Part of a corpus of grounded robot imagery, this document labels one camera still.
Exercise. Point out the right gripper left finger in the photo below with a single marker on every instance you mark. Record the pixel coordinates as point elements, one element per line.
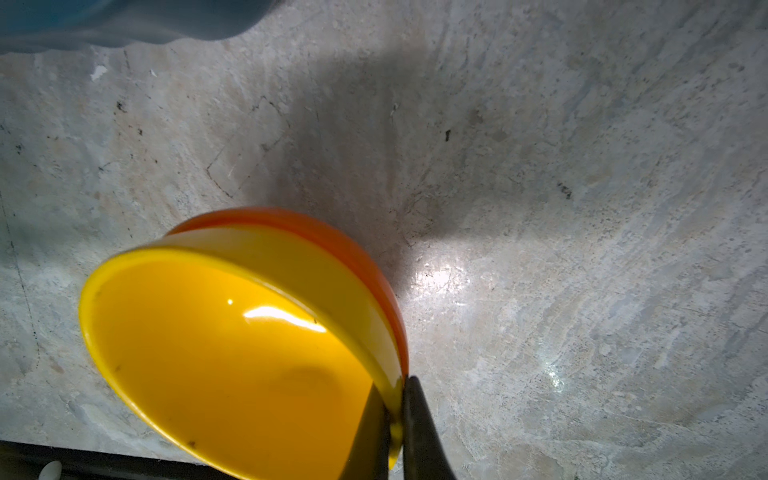
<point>368,458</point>

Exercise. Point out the yellow bowl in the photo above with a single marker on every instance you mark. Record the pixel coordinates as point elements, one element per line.
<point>249,347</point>

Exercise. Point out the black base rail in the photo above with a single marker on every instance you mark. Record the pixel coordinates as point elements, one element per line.
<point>25,461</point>

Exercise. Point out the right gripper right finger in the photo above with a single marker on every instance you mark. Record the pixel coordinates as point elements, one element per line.
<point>423,454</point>

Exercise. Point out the white rabbit figurine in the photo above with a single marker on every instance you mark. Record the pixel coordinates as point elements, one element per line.
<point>51,471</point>

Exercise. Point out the orange bowl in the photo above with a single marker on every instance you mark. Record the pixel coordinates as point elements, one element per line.
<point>328,238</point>

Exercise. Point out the teal plastic bin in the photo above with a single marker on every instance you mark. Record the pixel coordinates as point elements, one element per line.
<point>33,26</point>

